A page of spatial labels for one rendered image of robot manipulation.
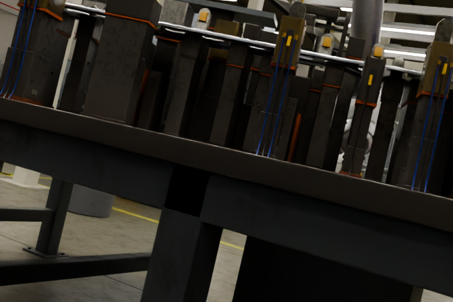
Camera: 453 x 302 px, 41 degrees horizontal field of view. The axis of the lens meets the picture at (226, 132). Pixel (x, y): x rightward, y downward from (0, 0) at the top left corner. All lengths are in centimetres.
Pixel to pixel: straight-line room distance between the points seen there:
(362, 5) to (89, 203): 314
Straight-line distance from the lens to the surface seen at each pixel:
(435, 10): 922
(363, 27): 202
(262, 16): 198
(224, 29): 183
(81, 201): 468
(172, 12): 187
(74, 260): 213
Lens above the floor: 69
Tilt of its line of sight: 2 degrees up
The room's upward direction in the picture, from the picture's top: 13 degrees clockwise
